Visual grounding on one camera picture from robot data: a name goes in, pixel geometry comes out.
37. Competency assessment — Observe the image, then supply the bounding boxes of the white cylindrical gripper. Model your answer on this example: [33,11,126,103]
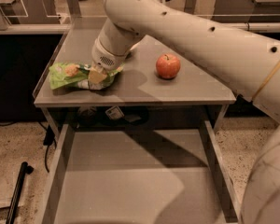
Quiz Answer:
[88,19,144,84]

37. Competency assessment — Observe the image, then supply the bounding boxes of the green rice chip bag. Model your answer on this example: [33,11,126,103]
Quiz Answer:
[49,63,124,91]

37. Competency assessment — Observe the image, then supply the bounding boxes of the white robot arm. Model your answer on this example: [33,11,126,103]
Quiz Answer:
[91,0,280,224]

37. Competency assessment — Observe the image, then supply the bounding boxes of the grey open top drawer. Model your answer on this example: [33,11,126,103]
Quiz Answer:
[35,122,241,224]

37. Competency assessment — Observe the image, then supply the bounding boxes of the white label tag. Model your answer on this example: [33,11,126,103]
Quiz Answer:
[105,106,124,120]

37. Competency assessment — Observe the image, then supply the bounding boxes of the grey cabinet with counter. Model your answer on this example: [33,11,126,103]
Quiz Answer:
[35,35,235,134]

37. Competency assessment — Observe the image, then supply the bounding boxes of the red apple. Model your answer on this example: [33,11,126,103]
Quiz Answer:
[156,53,181,79]

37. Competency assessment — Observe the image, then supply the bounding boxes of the clear acrylic barrier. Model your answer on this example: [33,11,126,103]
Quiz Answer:
[0,0,280,34]

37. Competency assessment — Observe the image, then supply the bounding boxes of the black pole on floor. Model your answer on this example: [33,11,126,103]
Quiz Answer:
[6,161,34,224]

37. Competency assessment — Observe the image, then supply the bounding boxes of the black floor cable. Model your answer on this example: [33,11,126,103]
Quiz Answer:
[36,120,58,174]

